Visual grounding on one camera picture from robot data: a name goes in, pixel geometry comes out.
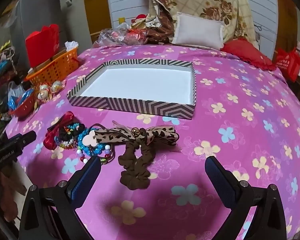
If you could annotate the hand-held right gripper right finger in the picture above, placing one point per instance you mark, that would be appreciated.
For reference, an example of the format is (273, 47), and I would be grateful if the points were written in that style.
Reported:
(218, 177)

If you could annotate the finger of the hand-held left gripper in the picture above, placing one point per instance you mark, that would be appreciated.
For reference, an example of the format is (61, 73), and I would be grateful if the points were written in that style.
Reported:
(25, 138)

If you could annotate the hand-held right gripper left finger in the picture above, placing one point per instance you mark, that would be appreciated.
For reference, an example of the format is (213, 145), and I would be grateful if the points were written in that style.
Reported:
(86, 177)

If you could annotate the red bow hair clip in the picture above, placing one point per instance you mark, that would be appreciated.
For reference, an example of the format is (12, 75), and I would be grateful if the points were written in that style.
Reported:
(52, 140)

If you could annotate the black scrunchie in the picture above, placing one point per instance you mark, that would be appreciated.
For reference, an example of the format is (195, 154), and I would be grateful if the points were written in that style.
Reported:
(65, 131)

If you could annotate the leopard bow brown scrunchie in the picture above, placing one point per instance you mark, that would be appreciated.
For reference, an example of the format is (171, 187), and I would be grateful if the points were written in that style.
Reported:
(136, 160)

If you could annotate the striped cardboard box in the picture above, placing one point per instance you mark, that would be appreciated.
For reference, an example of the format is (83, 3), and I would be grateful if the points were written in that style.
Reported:
(145, 85)

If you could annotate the small red plastic basket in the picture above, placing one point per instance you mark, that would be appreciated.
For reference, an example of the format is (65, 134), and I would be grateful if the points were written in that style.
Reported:
(23, 106)

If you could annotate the white plastic bag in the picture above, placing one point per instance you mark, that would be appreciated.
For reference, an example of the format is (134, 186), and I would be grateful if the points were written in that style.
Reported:
(15, 90)

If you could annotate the pink floral bedsheet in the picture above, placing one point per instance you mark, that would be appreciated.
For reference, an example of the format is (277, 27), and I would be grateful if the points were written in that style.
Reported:
(240, 130)

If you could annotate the gold wrapped ornaments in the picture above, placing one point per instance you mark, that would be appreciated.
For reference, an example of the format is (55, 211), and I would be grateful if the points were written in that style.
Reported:
(48, 88)

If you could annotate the pile of colourful bags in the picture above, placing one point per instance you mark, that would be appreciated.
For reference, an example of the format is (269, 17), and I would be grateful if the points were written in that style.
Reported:
(2, 67)

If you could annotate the orange plastic basket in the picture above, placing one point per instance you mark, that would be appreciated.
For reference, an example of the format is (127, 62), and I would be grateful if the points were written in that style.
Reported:
(55, 66)

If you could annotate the red paper bag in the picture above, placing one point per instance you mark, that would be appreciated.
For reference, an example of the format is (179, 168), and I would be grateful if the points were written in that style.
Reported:
(43, 45)

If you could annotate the white tissue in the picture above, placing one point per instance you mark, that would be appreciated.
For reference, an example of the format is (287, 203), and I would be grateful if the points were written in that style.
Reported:
(71, 45)

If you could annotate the grey refrigerator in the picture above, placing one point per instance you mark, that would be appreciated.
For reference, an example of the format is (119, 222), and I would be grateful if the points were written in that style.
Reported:
(37, 12)

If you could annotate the red cushion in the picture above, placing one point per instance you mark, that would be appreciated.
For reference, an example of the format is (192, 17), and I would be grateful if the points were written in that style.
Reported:
(245, 52)

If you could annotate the red plastic bag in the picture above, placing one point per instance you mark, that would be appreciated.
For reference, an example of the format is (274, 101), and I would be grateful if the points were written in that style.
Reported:
(288, 62)

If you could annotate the clear plastic bag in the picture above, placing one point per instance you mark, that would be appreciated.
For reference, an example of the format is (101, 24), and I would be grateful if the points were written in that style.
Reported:
(112, 35)

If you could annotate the white pillow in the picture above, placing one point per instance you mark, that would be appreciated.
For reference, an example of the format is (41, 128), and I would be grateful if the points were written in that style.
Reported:
(197, 31)

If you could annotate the wooden door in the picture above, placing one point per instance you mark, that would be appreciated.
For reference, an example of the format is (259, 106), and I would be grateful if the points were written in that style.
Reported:
(98, 10)

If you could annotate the yellow cup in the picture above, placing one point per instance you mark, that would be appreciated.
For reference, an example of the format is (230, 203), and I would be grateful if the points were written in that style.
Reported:
(121, 21)

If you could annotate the red santa toy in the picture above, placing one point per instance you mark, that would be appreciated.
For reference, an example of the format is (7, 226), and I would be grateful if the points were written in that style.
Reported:
(138, 21)

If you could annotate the beige floral quilt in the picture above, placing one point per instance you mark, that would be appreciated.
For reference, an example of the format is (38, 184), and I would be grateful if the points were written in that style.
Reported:
(210, 0)

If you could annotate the wall socket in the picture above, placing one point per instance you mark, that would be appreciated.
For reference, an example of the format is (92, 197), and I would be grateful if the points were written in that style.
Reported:
(68, 3)

